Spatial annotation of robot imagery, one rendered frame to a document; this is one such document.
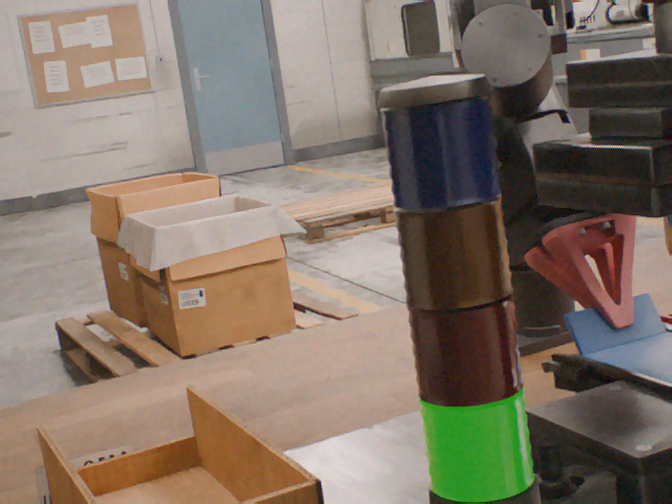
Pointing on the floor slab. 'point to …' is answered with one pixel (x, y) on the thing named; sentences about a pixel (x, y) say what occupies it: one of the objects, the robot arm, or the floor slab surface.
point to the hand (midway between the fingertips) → (616, 317)
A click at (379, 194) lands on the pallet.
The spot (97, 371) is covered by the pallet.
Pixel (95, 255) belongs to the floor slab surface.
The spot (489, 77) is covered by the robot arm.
